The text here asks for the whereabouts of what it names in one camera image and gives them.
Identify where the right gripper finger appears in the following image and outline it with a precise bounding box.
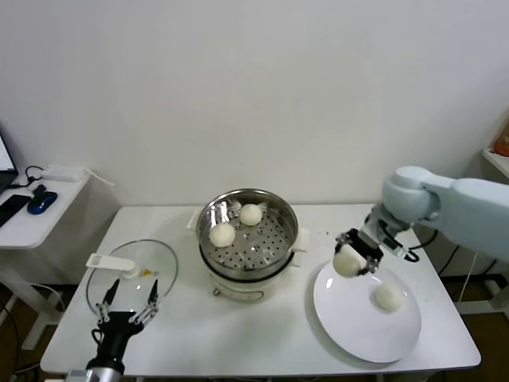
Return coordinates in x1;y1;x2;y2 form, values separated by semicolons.
333;228;359;255
356;256;383;278

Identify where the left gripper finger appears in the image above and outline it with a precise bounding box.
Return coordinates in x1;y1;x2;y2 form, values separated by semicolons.
133;278;160;325
95;278;122;323

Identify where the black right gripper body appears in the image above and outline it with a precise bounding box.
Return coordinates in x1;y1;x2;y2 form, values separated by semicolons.
348;229;385;263

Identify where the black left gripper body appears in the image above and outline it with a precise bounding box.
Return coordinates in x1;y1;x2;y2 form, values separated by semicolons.
87;311;144;367

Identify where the white steamed baozi bun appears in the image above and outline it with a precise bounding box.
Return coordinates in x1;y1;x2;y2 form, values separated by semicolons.
239;203;263;227
332;247;367;279
375;283;407;314
208;223;236;248

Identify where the perforated steel steamer basket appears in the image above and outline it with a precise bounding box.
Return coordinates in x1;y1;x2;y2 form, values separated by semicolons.
186;188;311;279

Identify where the white round plate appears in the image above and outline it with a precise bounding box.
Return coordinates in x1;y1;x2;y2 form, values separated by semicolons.
313;258;422;364

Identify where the white electric cooker base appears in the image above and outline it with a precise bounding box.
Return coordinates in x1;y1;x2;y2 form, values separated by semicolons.
198;246;304;304

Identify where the white side desk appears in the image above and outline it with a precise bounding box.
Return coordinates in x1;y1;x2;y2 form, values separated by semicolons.
0;169;91;351

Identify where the blue computer mouse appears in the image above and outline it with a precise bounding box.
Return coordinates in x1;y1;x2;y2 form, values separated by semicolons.
27;190;59;215

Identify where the black smartphone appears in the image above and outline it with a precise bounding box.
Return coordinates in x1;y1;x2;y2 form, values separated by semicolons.
0;193;31;228

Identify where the white power adapter box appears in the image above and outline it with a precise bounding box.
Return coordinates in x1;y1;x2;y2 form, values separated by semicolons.
41;162;87;183

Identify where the white shelf board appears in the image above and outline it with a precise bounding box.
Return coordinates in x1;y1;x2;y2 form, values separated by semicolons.
480;146;509;180

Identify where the orange object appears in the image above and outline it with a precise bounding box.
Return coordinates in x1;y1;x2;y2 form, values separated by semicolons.
492;123;509;156

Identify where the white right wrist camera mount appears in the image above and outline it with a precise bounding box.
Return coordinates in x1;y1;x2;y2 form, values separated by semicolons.
379;232;421;263

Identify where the white floor cable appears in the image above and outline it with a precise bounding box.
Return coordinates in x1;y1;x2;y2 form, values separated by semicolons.
33;281;67;314

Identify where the glass lid with white handle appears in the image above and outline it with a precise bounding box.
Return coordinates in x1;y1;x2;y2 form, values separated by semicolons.
86;238;179;315

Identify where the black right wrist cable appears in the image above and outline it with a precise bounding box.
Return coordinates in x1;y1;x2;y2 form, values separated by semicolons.
409;228;439;251

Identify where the thin white hanging cable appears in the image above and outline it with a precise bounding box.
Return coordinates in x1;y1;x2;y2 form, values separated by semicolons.
460;248;480;304

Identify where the white leg frame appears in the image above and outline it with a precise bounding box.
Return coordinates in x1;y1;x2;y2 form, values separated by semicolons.
453;254;509;315

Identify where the white adapter cable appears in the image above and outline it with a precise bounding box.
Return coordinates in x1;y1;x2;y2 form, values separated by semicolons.
81;166;116;187

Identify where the black desk cable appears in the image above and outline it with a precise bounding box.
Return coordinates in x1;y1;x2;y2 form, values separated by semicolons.
11;165;49;188

